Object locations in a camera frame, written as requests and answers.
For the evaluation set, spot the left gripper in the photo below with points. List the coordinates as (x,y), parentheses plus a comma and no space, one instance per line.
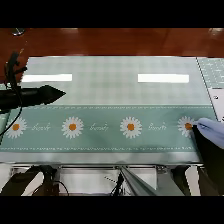
(48,95)

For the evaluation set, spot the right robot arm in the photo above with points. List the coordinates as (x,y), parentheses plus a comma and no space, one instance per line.
(210,160)

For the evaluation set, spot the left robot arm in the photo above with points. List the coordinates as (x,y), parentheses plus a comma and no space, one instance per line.
(16,96)

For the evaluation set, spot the light blue shirt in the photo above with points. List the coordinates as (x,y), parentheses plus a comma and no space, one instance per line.
(211,130)

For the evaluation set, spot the silver frame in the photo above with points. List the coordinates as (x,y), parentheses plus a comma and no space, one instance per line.
(90,180)

